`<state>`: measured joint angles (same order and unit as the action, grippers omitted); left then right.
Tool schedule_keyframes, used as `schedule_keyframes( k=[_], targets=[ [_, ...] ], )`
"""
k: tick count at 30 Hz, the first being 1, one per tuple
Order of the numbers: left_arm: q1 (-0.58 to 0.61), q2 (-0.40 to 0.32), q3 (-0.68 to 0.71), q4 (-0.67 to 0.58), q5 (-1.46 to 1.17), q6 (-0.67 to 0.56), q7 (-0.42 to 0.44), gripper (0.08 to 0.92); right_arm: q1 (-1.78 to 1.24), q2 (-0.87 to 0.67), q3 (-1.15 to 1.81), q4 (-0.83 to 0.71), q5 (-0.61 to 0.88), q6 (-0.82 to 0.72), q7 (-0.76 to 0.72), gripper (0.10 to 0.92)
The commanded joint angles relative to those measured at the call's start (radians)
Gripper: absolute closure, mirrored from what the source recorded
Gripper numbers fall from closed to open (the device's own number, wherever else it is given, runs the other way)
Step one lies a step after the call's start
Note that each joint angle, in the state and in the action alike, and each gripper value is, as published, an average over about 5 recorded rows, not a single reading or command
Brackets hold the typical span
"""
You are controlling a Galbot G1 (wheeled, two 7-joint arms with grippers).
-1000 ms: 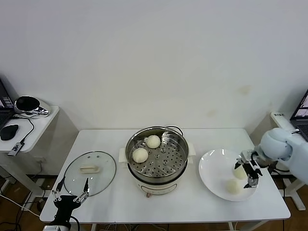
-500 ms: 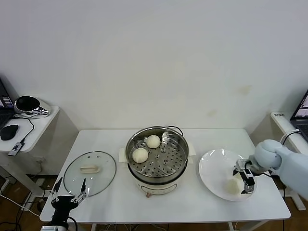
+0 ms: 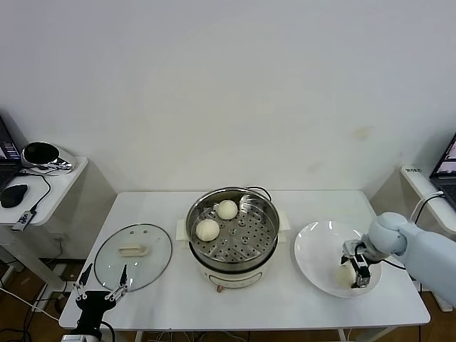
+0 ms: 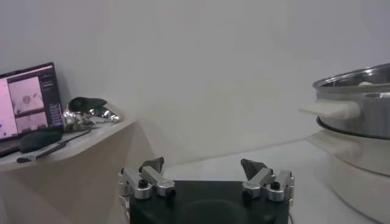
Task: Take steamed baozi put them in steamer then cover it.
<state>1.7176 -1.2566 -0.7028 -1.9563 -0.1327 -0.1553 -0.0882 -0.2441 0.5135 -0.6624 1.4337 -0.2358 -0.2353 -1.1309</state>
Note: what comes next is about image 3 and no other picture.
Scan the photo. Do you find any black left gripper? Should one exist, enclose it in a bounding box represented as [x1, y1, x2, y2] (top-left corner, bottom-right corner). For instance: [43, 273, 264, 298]
[72, 262, 130, 331]

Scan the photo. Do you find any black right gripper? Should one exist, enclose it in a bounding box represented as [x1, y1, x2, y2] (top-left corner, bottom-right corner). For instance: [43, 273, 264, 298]
[338, 239, 373, 289]

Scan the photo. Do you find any white steamed baozi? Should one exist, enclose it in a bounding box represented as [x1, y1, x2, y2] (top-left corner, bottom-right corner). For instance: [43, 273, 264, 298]
[195, 219, 221, 242]
[217, 199, 239, 221]
[334, 265, 357, 289]

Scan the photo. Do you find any glass lid cream handle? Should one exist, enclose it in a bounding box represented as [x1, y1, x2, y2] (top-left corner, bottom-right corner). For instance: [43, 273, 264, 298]
[93, 223, 174, 292]

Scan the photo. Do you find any perforated steel steamer basket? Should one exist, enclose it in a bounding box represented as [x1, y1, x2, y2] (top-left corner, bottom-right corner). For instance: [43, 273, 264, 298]
[185, 185, 281, 264]

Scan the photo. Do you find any white round plate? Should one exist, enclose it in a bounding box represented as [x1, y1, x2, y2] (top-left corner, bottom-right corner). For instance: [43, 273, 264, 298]
[294, 220, 382, 299]

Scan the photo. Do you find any white side desk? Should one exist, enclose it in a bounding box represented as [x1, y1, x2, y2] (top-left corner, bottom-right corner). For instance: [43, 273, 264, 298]
[370, 165, 456, 313]
[0, 155, 90, 299]

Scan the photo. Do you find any grey usb hub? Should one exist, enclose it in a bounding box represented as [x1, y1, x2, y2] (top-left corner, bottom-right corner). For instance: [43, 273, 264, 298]
[11, 209, 37, 232]

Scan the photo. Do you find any cream electric cooker base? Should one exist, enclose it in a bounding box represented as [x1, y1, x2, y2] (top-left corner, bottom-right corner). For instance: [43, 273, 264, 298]
[175, 209, 290, 291]

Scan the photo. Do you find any black computer mouse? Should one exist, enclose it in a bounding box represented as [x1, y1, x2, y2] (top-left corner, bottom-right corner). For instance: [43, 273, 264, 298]
[0, 183, 29, 209]

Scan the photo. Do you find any black laptop pink screen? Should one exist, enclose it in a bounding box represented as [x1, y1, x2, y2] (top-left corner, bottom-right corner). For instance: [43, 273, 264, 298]
[429, 132, 456, 209]

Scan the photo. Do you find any chrome rounded device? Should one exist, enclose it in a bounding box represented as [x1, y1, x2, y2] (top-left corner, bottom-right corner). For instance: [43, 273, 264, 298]
[21, 141, 78, 175]

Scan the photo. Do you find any black laptop dark screen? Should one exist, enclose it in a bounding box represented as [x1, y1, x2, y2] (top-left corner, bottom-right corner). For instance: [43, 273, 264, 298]
[0, 113, 22, 190]

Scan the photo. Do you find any white floor cable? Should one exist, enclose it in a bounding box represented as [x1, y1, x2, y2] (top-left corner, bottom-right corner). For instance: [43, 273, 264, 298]
[0, 286, 62, 321]

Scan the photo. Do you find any white laptop charger cable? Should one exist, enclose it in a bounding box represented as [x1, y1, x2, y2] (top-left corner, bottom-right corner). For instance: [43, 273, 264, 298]
[409, 191, 445, 225]

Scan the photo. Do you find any thin black desk cable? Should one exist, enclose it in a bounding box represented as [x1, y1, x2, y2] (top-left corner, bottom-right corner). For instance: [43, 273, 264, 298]
[19, 170, 52, 214]

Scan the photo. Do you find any black cooker power cord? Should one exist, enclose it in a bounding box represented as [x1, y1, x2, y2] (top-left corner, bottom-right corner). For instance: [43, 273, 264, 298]
[244, 185, 273, 201]

